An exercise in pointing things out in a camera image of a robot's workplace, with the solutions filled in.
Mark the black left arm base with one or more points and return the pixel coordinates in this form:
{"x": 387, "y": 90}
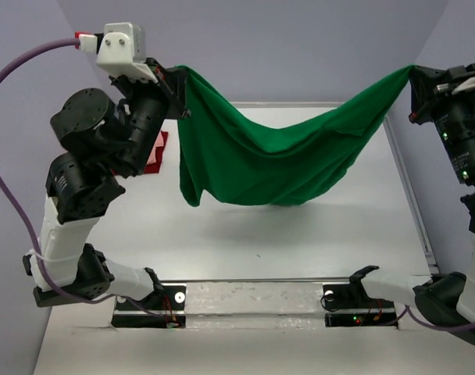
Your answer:
{"x": 165, "y": 312}

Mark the green t shirt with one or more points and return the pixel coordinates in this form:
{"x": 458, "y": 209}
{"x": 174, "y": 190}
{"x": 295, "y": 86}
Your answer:
{"x": 241, "y": 162}

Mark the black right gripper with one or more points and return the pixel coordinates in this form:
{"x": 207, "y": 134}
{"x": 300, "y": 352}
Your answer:
{"x": 426, "y": 98}

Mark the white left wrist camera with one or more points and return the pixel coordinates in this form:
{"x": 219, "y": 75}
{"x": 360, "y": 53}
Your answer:
{"x": 120, "y": 51}

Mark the pink t shirt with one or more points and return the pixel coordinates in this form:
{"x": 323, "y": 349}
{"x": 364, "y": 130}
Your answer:
{"x": 159, "y": 143}

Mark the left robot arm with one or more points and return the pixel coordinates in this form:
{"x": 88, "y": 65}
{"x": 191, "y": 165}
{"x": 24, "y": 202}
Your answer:
{"x": 66, "y": 268}

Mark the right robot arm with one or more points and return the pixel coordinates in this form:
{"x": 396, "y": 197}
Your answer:
{"x": 446, "y": 302}

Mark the dark red t shirt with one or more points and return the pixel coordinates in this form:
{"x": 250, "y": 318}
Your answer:
{"x": 155, "y": 168}

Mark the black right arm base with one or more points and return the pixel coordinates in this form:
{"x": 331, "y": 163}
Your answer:
{"x": 344, "y": 308}

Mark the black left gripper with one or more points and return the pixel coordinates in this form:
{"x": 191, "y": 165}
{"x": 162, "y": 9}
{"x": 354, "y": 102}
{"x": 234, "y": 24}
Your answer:
{"x": 169, "y": 87}

